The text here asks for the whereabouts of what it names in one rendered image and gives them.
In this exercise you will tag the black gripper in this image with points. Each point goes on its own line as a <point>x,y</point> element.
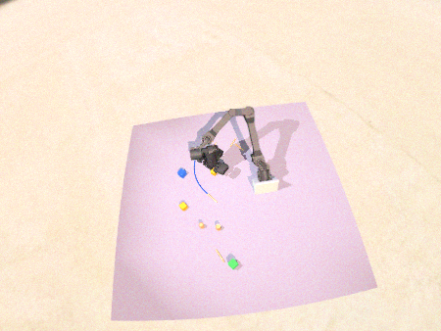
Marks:
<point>221,168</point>

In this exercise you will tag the green block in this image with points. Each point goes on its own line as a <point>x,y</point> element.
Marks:
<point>233,263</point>

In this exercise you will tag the blue cube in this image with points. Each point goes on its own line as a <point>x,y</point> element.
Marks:
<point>181,173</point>

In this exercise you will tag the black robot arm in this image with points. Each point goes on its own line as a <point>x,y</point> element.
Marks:
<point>258,158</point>

